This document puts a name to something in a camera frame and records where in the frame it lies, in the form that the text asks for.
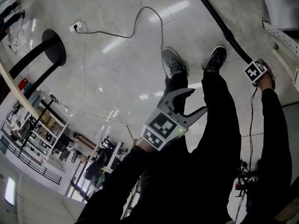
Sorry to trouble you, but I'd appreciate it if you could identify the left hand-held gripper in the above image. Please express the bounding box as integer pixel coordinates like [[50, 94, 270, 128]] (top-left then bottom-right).
[[141, 87, 209, 152]]

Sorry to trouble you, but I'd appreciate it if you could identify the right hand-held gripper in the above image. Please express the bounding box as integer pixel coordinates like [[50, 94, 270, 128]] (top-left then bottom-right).
[[244, 58, 276, 90]]

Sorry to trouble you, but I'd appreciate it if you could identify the black vacuum hose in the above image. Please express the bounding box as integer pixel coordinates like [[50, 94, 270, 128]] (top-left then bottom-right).
[[187, 0, 254, 65]]

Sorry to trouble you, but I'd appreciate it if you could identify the person's right forearm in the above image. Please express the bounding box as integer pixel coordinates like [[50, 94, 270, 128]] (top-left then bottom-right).
[[260, 87, 293, 186]]

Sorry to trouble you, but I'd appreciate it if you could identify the person's left forearm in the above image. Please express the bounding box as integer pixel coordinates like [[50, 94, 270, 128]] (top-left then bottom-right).
[[77, 138, 152, 224]]

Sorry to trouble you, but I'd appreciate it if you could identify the person's right hand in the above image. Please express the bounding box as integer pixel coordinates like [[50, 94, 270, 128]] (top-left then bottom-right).
[[257, 72, 274, 91]]

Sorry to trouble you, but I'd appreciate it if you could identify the person's right black shoe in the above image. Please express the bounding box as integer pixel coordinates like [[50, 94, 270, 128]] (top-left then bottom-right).
[[202, 45, 227, 73]]

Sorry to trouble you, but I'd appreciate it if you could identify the person's black shoe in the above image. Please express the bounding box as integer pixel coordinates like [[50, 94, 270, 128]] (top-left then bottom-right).
[[202, 45, 227, 73], [161, 47, 189, 77]]

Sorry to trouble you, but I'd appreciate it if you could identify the white curved shelving unit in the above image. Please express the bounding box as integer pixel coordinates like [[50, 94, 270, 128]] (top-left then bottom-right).
[[258, 0, 299, 92]]

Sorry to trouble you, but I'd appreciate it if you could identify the person's left black shoe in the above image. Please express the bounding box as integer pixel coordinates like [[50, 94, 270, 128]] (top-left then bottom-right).
[[161, 47, 189, 77]]

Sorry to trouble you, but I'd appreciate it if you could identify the person's black clothed body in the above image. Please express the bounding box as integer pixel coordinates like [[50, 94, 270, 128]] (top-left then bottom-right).
[[116, 70, 242, 224]]

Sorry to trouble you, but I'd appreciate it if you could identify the white storage shelving unit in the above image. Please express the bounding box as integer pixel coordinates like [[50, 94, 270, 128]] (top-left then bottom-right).
[[1, 94, 70, 156]]

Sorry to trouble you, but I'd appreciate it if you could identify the round wooden table black base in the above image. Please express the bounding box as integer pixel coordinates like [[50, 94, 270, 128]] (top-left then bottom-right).
[[0, 29, 67, 123]]

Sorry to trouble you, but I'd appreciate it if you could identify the red box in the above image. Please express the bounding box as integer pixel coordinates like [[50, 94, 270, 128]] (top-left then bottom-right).
[[18, 77, 28, 91]]

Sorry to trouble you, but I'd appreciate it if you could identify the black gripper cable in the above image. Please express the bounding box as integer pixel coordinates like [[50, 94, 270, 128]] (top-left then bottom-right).
[[248, 84, 259, 172]]

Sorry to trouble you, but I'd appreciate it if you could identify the white cable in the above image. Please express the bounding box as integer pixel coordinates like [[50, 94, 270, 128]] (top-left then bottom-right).
[[79, 21, 87, 98]]

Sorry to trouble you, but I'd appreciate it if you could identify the black power cable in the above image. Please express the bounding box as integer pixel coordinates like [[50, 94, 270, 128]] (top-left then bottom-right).
[[74, 6, 169, 79]]

